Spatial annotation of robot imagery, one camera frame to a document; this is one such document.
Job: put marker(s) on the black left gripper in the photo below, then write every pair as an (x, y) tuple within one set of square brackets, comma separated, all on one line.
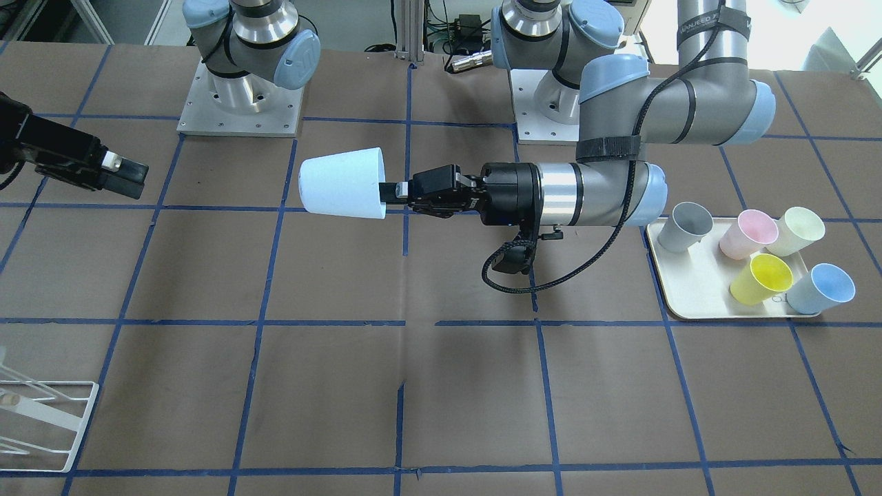
[(508, 191)]

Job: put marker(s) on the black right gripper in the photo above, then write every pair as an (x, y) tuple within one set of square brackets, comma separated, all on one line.
[(48, 145)]

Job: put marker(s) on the light blue cup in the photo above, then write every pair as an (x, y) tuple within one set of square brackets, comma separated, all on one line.
[(344, 184), (824, 286)]

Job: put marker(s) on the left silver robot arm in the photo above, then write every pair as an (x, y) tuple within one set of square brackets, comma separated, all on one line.
[(709, 100)]

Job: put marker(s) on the grey cup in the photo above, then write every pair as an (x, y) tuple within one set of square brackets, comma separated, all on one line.
[(687, 225)]

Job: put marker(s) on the pink cup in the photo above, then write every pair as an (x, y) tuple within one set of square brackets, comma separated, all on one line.
[(751, 231)]

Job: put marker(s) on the yellow cup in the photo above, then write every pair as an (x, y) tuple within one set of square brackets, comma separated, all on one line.
[(764, 276)]

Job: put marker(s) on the cream white cup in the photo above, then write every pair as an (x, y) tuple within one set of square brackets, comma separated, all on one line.
[(798, 227)]

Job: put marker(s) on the black power adapter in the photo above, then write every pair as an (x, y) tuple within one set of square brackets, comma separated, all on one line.
[(468, 28)]

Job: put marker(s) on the cream plastic tray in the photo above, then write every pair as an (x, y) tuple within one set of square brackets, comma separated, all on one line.
[(696, 282)]

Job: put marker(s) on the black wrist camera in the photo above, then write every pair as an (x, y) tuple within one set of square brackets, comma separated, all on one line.
[(517, 256)]

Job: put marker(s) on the white wire dish rack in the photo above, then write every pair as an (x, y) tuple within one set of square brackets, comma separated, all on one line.
[(43, 422)]

